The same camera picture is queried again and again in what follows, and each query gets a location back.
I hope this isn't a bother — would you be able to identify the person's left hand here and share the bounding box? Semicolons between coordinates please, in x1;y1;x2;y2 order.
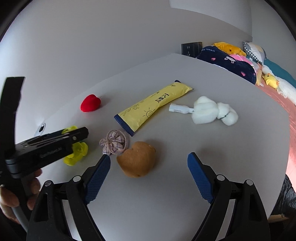
0;168;43;224

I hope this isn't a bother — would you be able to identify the pink cloth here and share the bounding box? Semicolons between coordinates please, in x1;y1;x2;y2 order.
229;54;257;70

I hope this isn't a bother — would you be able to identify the round metal cable grommet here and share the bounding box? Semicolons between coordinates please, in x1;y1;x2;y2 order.
36;123;47;136

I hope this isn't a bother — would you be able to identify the yellow plush pillow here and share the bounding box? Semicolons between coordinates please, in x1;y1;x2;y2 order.
213;42;247;57

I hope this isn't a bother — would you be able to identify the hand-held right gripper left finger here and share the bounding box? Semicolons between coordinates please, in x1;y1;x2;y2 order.
26;153;111;241

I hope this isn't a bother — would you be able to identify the white goose plush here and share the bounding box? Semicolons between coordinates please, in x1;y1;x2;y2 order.
261;64;296;105

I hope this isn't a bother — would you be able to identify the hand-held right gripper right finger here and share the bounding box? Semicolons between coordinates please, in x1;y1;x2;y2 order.
187;152;271;241

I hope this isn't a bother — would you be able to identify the teal blanket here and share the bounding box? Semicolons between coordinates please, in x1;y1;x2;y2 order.
264;58;296;87

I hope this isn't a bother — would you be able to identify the brown plush bun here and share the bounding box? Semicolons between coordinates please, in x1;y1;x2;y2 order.
116;141;156;178

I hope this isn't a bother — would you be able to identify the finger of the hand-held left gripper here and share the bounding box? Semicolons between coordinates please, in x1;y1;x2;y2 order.
60;126;90;142

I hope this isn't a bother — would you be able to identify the red plush heart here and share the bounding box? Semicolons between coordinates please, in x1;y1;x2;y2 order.
80;94;102;113

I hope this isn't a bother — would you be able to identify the yellow duck plush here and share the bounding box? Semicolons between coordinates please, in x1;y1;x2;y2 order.
264;73;279;90

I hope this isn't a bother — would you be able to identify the yellow snack packet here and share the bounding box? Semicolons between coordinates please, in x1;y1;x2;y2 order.
114;80;195;137

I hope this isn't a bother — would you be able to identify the plaid fabric scrunchie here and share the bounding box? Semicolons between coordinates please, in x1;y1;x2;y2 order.
99;130;128;155

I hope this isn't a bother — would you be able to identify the dark wall socket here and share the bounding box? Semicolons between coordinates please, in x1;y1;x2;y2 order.
181;42;203;56

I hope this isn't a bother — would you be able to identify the checked pillow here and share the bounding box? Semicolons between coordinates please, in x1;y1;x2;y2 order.
243;42;267;65

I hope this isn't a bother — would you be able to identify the lime yellow plastic toy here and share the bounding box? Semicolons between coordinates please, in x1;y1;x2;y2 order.
61;125;89;167

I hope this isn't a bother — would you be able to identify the pink bed sheet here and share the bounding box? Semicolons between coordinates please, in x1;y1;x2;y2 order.
257;79;296;176

